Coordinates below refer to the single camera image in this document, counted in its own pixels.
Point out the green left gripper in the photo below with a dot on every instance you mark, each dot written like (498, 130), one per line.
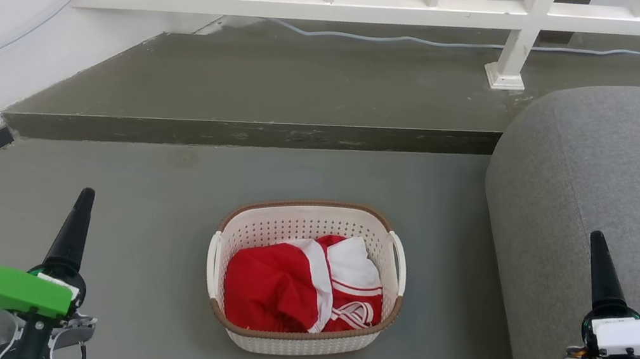
(1, 288)

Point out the white perforated plastic laundry basket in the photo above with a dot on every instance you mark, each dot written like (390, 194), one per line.
(313, 220)

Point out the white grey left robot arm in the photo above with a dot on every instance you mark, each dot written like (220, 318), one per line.
(34, 340)

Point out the grey fabric sofa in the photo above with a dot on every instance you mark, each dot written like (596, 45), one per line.
(616, 175)

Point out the red and white garment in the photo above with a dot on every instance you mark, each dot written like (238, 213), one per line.
(271, 287)

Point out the white wooden railing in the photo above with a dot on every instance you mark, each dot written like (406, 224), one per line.
(322, 3)

